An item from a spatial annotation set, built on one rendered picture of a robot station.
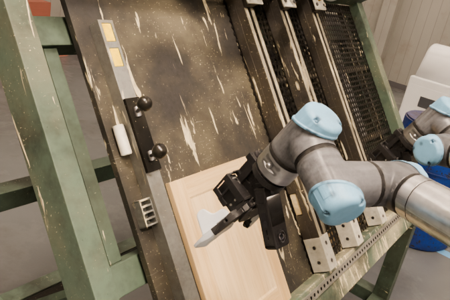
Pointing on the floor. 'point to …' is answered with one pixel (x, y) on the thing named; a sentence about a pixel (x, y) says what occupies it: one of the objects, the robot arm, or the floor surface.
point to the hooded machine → (428, 80)
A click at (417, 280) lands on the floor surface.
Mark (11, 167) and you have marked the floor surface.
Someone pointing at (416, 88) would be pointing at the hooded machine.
